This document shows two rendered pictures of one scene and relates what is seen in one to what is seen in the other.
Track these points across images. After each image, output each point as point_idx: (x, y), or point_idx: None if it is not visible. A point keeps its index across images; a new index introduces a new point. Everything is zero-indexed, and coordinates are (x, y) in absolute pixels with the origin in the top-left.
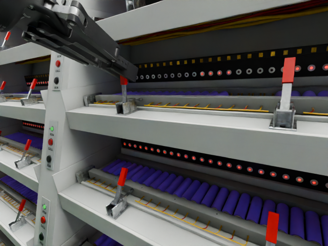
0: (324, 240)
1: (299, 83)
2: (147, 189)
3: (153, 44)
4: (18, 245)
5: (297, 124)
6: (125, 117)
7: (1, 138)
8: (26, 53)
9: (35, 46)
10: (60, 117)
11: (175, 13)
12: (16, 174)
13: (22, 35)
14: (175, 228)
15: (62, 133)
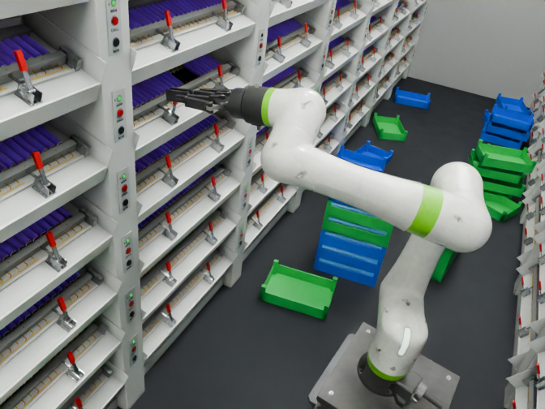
0: (207, 123)
1: None
2: (163, 160)
3: None
4: (91, 319)
5: None
6: (181, 123)
7: None
8: (30, 122)
9: (61, 105)
10: (130, 160)
11: (197, 52)
12: (63, 276)
13: (212, 112)
14: (188, 161)
15: (135, 170)
